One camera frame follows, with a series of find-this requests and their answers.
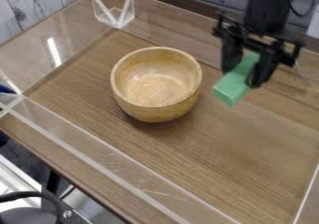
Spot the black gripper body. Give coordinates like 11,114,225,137
212,0,303,66

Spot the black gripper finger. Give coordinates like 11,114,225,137
220,33,243,74
245,49,279,88

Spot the green rectangular block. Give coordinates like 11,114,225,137
212,52,259,106

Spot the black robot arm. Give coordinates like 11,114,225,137
212,0,316,89

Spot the brown wooden bowl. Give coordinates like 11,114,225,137
109,47,203,123

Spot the blue object at left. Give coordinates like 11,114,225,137
0,84,16,94

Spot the black table leg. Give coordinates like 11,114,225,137
47,171,61,194

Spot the clear acrylic corner bracket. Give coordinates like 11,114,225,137
91,0,135,29

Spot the clear acrylic tray wall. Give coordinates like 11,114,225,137
0,0,319,224

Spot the black metal bracket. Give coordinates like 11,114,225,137
41,189,92,224

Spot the black cable loop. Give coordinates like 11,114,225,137
0,189,61,224

